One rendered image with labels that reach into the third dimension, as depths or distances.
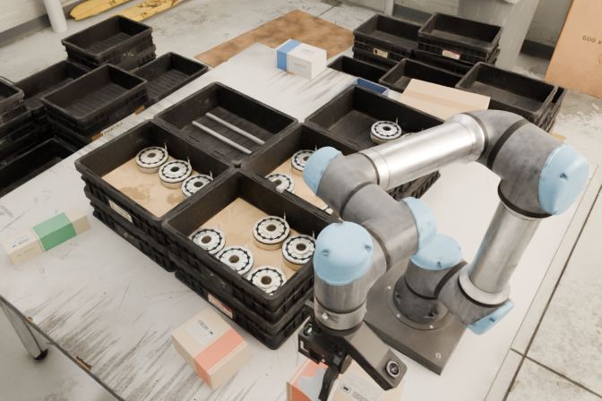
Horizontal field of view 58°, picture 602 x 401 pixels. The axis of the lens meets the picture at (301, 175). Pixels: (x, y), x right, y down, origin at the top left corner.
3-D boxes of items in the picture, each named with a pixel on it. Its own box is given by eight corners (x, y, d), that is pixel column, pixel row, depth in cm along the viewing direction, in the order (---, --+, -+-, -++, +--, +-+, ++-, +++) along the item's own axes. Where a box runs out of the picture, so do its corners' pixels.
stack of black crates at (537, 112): (532, 158, 288) (559, 85, 259) (512, 190, 270) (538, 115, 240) (461, 132, 306) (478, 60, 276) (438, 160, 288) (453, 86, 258)
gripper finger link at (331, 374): (325, 389, 88) (343, 343, 86) (334, 396, 87) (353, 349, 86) (312, 400, 84) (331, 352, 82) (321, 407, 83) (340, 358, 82)
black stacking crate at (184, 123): (300, 149, 188) (300, 122, 180) (240, 195, 170) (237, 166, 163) (219, 107, 206) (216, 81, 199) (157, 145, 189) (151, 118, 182)
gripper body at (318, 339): (323, 322, 93) (324, 277, 85) (367, 348, 89) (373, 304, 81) (296, 355, 88) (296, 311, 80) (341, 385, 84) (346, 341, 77)
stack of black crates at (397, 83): (460, 132, 306) (473, 80, 283) (437, 160, 287) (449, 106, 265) (397, 108, 323) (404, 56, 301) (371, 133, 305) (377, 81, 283)
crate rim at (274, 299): (347, 234, 145) (348, 228, 143) (272, 309, 127) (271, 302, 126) (237, 172, 164) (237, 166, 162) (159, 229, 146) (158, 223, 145)
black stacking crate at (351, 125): (447, 152, 186) (453, 125, 179) (401, 199, 169) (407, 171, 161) (352, 110, 205) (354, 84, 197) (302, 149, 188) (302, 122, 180)
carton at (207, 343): (175, 349, 142) (170, 333, 137) (211, 321, 149) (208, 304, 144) (213, 391, 134) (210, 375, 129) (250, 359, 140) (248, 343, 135)
